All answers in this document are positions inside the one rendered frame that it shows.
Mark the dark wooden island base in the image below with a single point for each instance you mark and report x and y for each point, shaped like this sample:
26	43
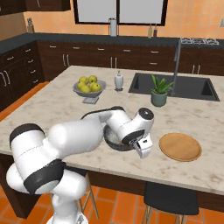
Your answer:
116	180

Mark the dark brown bottle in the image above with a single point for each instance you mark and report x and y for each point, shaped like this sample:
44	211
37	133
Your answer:
155	31

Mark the white soap dispenser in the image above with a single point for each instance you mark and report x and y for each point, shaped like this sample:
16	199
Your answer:
118	81

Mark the yellow-green apple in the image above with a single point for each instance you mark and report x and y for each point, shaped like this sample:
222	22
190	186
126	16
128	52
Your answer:
80	85
83	79
92	78
85	89
95	87

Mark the dark base cupboard run, long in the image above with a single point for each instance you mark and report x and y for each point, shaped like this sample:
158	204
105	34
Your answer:
131	57

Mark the pale tan bottle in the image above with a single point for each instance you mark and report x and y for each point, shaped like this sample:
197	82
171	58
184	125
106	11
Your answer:
150	31

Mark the dark base cupboard run, short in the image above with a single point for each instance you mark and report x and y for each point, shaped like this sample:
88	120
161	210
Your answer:
17	71

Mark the black stool with wooden legs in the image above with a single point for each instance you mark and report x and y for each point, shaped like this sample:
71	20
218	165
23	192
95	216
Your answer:
171	197
91	192

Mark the grey pedestal fruit bowl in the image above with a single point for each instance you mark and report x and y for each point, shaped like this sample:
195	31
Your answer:
89	94

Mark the green plant in grey-green pot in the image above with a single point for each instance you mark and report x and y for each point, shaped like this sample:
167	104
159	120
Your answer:
159	92

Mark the small grey grinder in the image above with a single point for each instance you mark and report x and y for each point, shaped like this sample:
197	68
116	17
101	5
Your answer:
30	26

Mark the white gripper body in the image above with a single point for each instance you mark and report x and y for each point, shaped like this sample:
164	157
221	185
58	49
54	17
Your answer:
145	151

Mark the dark wall cupboards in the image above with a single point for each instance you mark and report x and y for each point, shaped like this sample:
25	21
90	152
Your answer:
43	4

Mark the dark sink basin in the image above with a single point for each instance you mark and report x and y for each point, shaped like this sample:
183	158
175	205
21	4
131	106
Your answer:
186	86

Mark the black-framed window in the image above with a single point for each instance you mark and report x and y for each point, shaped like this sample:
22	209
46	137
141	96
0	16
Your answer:
119	10

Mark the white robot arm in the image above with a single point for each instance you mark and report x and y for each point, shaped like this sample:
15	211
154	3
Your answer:
73	137

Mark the round wooden plate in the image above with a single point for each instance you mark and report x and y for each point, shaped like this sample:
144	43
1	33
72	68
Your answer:
180	146

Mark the grey tall tap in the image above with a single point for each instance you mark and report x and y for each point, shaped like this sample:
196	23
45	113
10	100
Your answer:
176	67

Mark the gas hob with grates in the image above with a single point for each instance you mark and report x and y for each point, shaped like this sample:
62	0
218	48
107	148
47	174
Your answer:
199	41

